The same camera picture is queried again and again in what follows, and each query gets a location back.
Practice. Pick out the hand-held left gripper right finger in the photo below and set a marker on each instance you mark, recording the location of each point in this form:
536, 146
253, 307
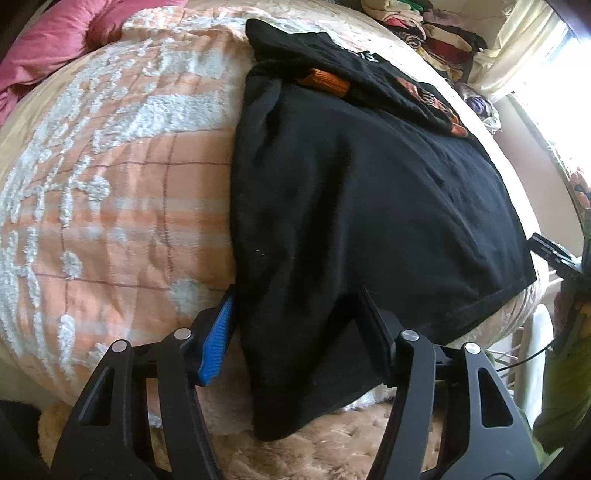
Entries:
375, 332

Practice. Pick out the plastic bag with clothes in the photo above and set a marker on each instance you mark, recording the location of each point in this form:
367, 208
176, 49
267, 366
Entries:
482, 108

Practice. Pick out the fluffy peach blanket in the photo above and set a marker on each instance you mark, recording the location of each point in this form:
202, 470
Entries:
323, 452

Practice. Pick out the black long-sleeve shirt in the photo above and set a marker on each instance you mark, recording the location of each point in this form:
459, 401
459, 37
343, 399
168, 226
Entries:
360, 207

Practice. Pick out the pink duvet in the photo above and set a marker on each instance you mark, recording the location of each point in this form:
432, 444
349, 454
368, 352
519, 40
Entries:
51, 41

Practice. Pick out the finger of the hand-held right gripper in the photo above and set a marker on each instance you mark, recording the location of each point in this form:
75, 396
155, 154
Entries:
551, 254

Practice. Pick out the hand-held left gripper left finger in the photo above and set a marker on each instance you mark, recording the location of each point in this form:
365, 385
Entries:
217, 341

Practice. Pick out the window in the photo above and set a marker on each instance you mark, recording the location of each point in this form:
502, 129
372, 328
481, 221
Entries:
558, 101

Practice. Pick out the stack of folded clothes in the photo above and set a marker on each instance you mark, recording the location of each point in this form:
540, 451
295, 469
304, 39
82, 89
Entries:
438, 37

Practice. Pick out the cream curtain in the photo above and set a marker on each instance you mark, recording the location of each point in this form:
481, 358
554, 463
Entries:
521, 50

